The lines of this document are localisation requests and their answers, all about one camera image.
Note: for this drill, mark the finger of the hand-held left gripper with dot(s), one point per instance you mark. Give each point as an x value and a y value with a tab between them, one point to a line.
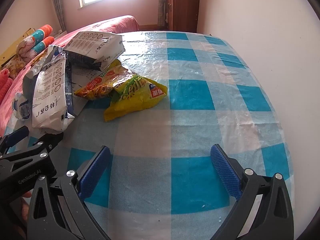
51	140
15	136

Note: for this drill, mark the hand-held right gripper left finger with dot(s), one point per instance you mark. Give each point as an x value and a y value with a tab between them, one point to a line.
96	172

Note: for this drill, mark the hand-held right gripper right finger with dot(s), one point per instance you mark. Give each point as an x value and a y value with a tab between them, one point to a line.
225	172

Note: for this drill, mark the white printed milk powder bag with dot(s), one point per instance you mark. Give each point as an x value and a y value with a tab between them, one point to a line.
92	45
48	97
106	66

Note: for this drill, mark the grey foil bag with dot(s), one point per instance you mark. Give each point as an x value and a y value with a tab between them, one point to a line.
32	77

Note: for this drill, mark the orange yellow snack bag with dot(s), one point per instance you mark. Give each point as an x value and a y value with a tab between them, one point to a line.
97	87

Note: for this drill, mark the person's left hand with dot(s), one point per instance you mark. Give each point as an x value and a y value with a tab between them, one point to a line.
25	205

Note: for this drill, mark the small white blue packet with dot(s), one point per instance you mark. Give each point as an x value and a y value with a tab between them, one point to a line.
21	106

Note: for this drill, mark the pink plush blanket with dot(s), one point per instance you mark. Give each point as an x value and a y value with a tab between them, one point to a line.
5	76

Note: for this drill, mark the blue checkered tablecloth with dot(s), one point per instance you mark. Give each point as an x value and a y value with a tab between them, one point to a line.
190	120

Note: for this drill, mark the floral print pillow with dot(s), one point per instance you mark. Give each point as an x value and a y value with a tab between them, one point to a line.
15	66

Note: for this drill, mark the yellow headboard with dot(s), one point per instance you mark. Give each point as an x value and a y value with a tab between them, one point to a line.
10	50

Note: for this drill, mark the orange blue bolster pillow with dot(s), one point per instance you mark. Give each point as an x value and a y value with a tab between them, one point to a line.
43	43
37	35

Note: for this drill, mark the pink bed blanket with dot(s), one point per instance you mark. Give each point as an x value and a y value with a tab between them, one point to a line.
105	25

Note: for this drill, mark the grey checked curtain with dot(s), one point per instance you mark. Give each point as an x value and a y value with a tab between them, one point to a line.
57	5

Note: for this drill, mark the brown wooden wardrobe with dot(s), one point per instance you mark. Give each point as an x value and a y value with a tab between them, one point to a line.
185	5

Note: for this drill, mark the patterned curtain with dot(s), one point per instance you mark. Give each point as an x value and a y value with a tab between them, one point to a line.
162	5

